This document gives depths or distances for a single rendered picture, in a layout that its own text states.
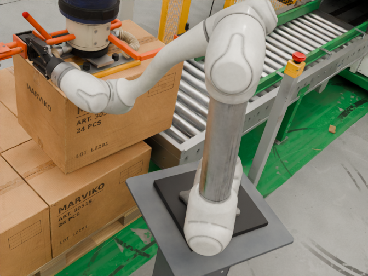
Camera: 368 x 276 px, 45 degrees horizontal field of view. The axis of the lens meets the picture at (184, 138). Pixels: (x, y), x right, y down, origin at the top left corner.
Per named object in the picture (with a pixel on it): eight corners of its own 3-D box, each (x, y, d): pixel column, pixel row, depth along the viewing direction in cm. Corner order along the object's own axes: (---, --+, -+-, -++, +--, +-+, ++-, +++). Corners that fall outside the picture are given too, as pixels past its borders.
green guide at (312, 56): (362, 29, 371) (367, 19, 365) (374, 35, 366) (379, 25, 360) (247, 95, 273) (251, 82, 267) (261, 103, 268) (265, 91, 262)
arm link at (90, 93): (52, 92, 144) (80, 99, 155) (81, 116, 137) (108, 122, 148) (68, 62, 142) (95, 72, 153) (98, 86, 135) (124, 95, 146)
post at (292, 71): (246, 189, 290) (294, 56, 225) (254, 195, 287) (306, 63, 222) (239, 194, 286) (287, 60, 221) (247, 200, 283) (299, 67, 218)
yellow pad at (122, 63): (126, 53, 192) (127, 43, 189) (141, 64, 187) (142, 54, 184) (56, 75, 171) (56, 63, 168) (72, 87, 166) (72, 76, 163)
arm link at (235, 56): (234, 217, 160) (227, 270, 143) (189, 209, 161) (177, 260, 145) (275, 14, 110) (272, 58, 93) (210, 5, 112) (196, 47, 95)
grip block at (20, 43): (33, 42, 167) (32, 28, 163) (47, 55, 162) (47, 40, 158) (12, 47, 161) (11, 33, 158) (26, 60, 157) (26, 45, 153)
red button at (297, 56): (294, 56, 225) (297, 49, 223) (306, 63, 222) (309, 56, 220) (287, 60, 221) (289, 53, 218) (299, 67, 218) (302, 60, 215)
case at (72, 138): (122, 86, 242) (129, 18, 217) (171, 127, 223) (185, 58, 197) (17, 122, 206) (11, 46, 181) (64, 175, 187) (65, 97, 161)
